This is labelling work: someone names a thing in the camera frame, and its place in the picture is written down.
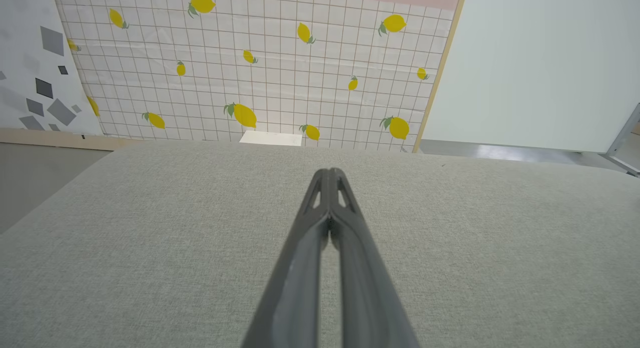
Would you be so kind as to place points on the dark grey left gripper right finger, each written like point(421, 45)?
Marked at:
point(365, 288)

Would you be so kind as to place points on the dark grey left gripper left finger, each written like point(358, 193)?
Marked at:
point(295, 288)

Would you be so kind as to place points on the lemon print grid panel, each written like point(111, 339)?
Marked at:
point(280, 62)

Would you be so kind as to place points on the plain white partition board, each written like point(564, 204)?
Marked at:
point(540, 67)

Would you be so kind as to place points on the grey geometric print panel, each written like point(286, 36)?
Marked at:
point(30, 52)

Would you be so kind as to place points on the white box pedestal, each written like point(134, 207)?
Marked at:
point(271, 138)

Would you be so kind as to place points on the grey metal frame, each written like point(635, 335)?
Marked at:
point(625, 137)

